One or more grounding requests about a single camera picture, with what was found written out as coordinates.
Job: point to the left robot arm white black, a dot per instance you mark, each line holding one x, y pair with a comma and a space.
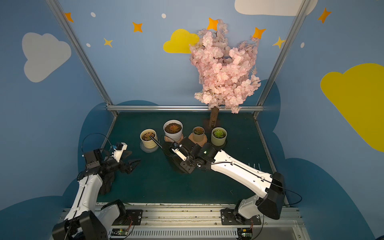
81, 222

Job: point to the right circuit board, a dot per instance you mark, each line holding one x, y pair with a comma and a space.
244, 234

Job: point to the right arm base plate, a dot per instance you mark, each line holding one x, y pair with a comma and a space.
230, 217

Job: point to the blue yellow garden fork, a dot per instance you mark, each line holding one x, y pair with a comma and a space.
255, 166

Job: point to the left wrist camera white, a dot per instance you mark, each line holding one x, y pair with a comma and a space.
119, 149

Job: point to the pink cherry blossom tree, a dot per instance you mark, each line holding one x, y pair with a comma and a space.
227, 75

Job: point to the black saucer under green pot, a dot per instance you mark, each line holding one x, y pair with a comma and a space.
221, 146

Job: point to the circuit board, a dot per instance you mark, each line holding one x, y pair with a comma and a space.
244, 234
119, 233

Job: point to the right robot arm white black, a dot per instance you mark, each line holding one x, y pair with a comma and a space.
269, 189

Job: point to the pink saucer under beige pot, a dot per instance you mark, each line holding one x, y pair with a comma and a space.
200, 143

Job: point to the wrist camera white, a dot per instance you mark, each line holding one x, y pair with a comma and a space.
179, 154
119, 149

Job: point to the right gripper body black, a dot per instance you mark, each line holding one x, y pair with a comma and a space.
174, 146

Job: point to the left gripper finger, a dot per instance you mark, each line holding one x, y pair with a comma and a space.
132, 163
129, 169

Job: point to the small beige succulent pot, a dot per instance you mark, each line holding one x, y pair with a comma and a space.
198, 134

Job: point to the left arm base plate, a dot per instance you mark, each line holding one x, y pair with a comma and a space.
130, 217

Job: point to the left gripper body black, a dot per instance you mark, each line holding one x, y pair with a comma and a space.
122, 165

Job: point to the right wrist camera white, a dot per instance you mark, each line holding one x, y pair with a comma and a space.
179, 154

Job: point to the white ribbed succulent pot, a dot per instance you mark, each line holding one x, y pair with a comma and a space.
173, 130

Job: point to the pink saucer under white pot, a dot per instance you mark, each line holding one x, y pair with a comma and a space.
168, 139

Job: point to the pale green succulent pot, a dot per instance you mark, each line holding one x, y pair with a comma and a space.
218, 136

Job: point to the dark green watering can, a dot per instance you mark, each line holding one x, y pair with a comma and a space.
175, 161

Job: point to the left circuit board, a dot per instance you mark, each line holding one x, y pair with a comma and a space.
119, 233

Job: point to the yellow ribbed succulent pot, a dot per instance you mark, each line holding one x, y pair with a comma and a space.
147, 137

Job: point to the grey saucer under yellow pot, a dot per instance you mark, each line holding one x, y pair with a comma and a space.
148, 150

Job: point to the aluminium front rail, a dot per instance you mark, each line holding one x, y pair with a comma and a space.
203, 222

